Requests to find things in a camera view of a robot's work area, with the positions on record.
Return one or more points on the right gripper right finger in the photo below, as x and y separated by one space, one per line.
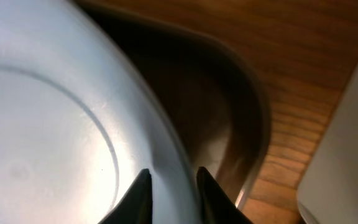
216 207

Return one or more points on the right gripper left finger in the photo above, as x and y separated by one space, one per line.
136 207

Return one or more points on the dark blue plate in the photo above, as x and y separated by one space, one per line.
78 123

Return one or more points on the grey dishwasher rack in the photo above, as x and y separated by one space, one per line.
328 191

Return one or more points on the brown serving tray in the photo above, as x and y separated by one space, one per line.
213 99

